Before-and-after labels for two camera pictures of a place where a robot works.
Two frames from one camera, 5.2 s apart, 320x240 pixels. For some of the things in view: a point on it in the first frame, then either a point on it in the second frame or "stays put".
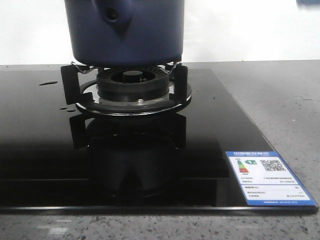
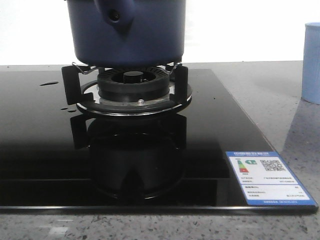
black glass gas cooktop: [56, 158] stays put
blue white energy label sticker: [265, 180] stays put
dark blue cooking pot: [126, 33] stays put
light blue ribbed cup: [308, 3] → [311, 71]
